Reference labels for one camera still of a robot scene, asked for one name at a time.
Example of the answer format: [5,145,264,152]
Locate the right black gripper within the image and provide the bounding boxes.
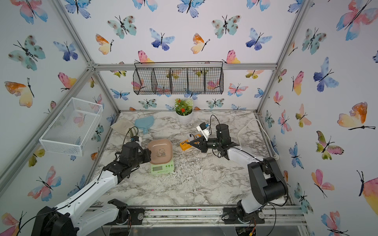
[189,135,222,154]

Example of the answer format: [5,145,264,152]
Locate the white charger adapter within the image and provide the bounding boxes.
[188,134,201,141]

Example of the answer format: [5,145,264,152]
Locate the orange power strip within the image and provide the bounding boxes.
[180,135,192,151]

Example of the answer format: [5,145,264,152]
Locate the green electronic scale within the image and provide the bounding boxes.
[151,159,175,176]

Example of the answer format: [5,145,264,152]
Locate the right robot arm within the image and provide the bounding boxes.
[189,123,288,214]

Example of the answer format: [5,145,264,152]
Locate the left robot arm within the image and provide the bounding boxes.
[31,142,151,236]

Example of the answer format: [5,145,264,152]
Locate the pink square plate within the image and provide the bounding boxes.
[148,139,173,165]

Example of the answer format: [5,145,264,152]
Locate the light blue dustpan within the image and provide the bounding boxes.
[134,116,155,134]

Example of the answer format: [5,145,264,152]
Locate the beige cloth green stripes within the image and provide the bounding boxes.
[111,118,139,137]

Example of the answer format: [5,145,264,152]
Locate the potted plant white pot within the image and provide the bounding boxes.
[174,98,194,124]

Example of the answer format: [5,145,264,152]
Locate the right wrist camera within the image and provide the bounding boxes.
[196,122,210,140]

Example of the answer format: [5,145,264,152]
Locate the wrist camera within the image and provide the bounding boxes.
[196,122,210,140]
[131,135,142,145]

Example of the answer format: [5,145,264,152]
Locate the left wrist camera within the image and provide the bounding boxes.
[131,135,142,145]

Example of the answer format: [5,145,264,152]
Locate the black wire wall basket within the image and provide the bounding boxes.
[132,61,224,95]

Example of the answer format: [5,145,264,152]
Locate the white power strip cord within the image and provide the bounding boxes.
[236,117,280,161]

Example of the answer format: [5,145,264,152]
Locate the white mesh wall basket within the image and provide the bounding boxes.
[39,97,103,156]

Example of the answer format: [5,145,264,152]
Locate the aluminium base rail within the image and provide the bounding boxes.
[58,206,308,228]

